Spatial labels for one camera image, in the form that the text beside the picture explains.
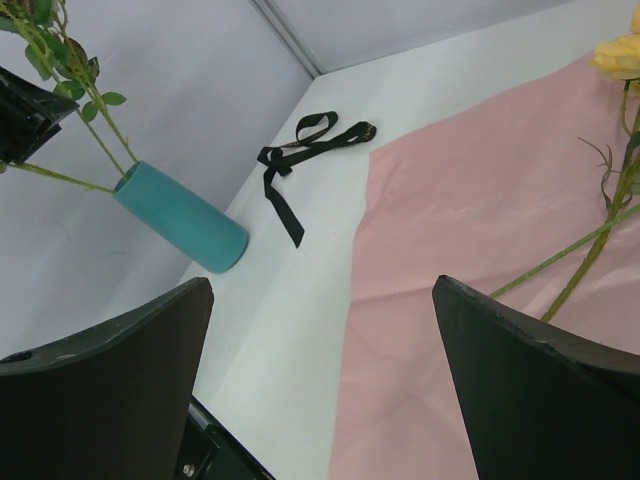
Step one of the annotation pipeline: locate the pale pink rose stem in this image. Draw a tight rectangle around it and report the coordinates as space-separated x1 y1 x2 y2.
1 161 115 194

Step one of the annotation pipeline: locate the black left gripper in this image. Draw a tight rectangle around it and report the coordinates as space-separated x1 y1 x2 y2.
1 68 78 165

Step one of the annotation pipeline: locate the yellow rose stem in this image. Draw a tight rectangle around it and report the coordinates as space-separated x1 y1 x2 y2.
540 0 640 323

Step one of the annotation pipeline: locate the green flower stem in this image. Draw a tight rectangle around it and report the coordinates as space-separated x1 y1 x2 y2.
1 1 139 181

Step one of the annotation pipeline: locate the aluminium frame rail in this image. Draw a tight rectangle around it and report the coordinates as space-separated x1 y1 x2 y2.
250 0 326 79

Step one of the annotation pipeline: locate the pink wrapping paper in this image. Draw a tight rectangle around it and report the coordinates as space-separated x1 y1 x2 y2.
329 57 626 479

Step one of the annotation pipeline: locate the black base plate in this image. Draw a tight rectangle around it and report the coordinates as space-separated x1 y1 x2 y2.
173 396 275 480

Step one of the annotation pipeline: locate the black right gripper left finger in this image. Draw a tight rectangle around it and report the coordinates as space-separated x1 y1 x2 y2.
1 278 213 479

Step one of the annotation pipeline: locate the black ribbon gold lettering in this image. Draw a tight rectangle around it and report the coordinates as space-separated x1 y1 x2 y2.
257 111 378 248

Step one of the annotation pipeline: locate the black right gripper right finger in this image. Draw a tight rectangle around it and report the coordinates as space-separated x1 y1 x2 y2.
432 275 639 479

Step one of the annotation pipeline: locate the teal cylindrical vase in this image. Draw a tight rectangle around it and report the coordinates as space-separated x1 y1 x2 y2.
114 162 249 274

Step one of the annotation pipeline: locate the white rose stem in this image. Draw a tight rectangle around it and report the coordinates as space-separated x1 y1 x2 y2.
489 205 640 299

